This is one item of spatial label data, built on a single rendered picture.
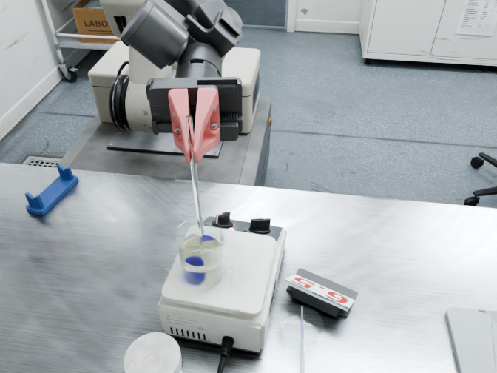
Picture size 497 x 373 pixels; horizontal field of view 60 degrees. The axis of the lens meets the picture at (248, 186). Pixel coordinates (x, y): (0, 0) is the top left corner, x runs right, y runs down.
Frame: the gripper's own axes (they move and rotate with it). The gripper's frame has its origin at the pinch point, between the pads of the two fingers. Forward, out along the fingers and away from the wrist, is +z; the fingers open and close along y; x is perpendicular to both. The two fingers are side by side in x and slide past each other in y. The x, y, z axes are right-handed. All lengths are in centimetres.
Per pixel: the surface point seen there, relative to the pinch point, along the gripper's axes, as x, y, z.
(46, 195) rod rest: 25.1, -28.3, -22.8
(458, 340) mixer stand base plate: 24.9, 31.4, 6.9
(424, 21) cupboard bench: 70, 122, -222
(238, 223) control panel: 22.1, 4.5, -11.7
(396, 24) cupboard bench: 72, 106, -225
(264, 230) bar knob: 20.4, 8.2, -8.7
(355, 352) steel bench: 25.9, 18.5, 7.4
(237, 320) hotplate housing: 19.3, 4.0, 6.4
